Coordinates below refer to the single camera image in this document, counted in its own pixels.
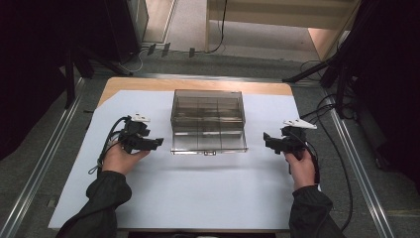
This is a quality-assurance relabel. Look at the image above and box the white paper sheet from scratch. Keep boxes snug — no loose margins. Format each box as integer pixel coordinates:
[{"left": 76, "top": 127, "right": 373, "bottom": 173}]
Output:
[{"left": 48, "top": 89, "right": 301, "bottom": 231}]

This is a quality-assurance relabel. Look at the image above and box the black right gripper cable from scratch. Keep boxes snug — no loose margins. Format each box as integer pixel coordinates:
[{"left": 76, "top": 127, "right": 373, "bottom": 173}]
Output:
[{"left": 286, "top": 129, "right": 322, "bottom": 193}]

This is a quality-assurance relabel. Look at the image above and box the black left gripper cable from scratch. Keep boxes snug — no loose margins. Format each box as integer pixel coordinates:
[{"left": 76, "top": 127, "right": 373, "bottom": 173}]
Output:
[{"left": 87, "top": 115, "right": 133, "bottom": 176}]

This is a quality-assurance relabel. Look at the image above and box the light wooden shelf unit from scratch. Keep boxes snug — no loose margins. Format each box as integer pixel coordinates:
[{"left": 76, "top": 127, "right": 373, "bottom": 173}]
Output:
[{"left": 203, "top": 0, "right": 363, "bottom": 62}]

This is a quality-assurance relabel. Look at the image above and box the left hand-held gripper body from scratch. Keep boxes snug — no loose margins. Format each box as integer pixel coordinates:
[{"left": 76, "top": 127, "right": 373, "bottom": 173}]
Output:
[{"left": 118, "top": 113, "right": 153, "bottom": 155}]

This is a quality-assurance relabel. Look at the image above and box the hanging black cable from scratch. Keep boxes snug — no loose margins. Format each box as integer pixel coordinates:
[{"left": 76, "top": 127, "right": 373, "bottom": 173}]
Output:
[{"left": 203, "top": 0, "right": 230, "bottom": 55}]

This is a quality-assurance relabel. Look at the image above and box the white floor cable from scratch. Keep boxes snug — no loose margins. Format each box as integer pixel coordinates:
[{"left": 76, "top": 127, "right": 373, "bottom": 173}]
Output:
[{"left": 117, "top": 47, "right": 151, "bottom": 74}]

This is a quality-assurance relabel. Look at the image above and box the long black floor cable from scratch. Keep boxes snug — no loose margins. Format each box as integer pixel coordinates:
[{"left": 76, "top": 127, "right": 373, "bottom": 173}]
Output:
[{"left": 298, "top": 93, "right": 355, "bottom": 233}]

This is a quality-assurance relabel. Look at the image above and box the dark curtain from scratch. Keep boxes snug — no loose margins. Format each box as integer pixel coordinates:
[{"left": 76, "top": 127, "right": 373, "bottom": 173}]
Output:
[
  {"left": 340, "top": 0, "right": 420, "bottom": 186},
  {"left": 0, "top": 0, "right": 142, "bottom": 162}
]

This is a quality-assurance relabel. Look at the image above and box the person's right hand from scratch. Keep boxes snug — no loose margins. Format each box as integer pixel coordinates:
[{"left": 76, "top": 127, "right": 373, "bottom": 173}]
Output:
[{"left": 283, "top": 149, "right": 317, "bottom": 191}]

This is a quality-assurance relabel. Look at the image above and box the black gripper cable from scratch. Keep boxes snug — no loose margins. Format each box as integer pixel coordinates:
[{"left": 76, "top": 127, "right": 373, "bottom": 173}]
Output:
[
  {"left": 286, "top": 129, "right": 322, "bottom": 193},
  {"left": 87, "top": 115, "right": 133, "bottom": 176}
]

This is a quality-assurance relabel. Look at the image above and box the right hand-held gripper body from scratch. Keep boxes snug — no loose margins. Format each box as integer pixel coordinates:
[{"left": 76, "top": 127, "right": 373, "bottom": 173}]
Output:
[{"left": 277, "top": 118, "right": 319, "bottom": 156}]

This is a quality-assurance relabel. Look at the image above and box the metal floor rail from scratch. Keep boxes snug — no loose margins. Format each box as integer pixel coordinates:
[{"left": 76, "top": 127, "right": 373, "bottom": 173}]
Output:
[
  {"left": 0, "top": 76, "right": 86, "bottom": 238},
  {"left": 324, "top": 88, "right": 396, "bottom": 238}
]

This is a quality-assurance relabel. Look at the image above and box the clear plastic compartment box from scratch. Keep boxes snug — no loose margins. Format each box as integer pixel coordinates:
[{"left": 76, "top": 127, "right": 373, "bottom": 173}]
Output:
[{"left": 169, "top": 88, "right": 249, "bottom": 157}]

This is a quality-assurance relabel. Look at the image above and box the grey cabinet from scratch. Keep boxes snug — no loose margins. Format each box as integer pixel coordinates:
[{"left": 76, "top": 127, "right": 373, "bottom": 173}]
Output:
[{"left": 126, "top": 0, "right": 151, "bottom": 45}]

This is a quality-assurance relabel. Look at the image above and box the black tripod stand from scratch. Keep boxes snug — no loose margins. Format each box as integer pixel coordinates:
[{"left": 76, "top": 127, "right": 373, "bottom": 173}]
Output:
[{"left": 281, "top": 19, "right": 365, "bottom": 120}]

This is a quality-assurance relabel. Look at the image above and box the person's left hand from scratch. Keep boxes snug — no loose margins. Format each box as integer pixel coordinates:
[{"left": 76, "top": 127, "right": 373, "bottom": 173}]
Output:
[{"left": 100, "top": 141, "right": 152, "bottom": 177}]

